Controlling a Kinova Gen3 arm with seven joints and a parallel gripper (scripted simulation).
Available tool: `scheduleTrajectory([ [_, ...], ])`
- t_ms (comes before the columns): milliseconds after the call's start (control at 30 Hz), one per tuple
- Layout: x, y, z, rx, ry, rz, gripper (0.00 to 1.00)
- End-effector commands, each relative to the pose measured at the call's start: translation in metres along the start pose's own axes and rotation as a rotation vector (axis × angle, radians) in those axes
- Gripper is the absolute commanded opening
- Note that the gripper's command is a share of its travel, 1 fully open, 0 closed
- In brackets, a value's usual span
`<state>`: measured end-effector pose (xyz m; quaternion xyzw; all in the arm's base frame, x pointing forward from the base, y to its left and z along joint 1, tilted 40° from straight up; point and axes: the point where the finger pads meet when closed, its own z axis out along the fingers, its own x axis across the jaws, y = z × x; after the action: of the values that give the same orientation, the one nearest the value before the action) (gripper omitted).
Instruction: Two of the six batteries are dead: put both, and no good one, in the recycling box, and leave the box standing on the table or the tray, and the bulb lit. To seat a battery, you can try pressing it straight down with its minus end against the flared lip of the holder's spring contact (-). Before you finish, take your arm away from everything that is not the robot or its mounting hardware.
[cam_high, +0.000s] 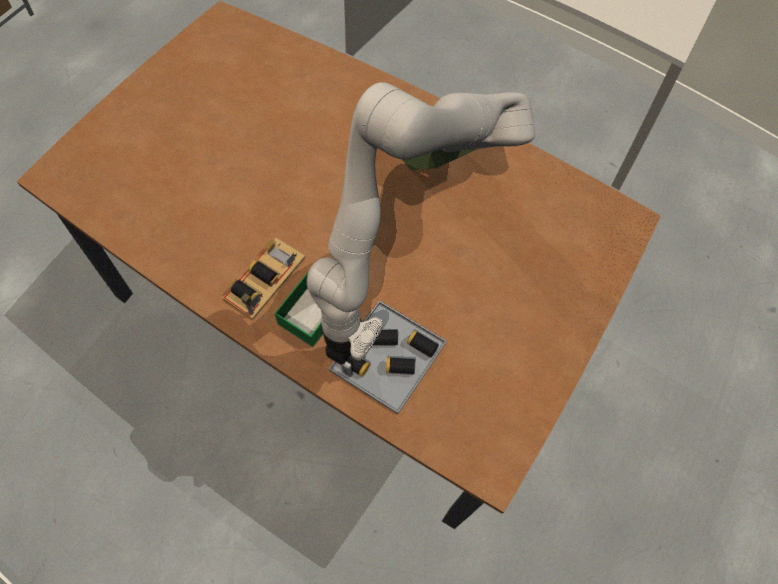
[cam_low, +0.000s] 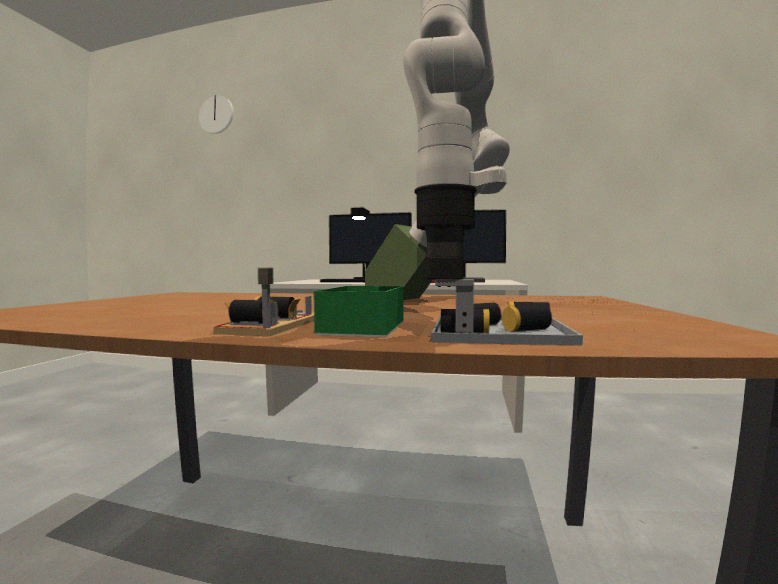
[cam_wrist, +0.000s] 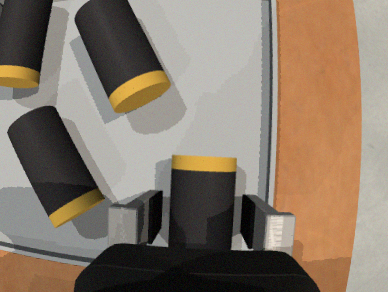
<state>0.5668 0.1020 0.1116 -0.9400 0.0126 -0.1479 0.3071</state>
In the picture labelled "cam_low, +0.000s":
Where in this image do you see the black battery with yellow end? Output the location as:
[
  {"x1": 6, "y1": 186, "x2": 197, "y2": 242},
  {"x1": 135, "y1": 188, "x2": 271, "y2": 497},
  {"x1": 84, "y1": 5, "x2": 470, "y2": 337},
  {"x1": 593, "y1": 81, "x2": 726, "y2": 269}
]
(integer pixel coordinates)
[
  {"x1": 440, "y1": 309, "x2": 489, "y2": 333},
  {"x1": 508, "y1": 302, "x2": 550, "y2": 309},
  {"x1": 254, "y1": 296, "x2": 295, "y2": 318},
  {"x1": 502, "y1": 305, "x2": 552, "y2": 332},
  {"x1": 474, "y1": 302, "x2": 501, "y2": 325},
  {"x1": 229, "y1": 300, "x2": 263, "y2": 324}
]

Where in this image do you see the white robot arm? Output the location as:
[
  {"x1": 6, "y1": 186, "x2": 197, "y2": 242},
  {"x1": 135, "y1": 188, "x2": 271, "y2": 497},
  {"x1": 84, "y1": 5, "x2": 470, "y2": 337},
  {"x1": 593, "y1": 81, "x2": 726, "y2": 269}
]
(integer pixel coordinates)
[{"x1": 403, "y1": 0, "x2": 510, "y2": 172}]

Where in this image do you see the tan circuit board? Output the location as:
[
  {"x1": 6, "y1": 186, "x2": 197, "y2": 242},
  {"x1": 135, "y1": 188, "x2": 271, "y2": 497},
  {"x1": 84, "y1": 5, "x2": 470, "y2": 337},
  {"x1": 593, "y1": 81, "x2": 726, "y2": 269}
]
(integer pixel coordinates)
[{"x1": 213, "y1": 268, "x2": 314, "y2": 336}]

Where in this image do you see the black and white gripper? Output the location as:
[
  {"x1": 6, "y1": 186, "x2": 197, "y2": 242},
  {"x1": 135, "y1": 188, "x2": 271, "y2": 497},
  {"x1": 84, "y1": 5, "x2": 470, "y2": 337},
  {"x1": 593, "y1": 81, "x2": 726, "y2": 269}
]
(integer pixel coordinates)
[{"x1": 414, "y1": 144, "x2": 507, "y2": 333}]

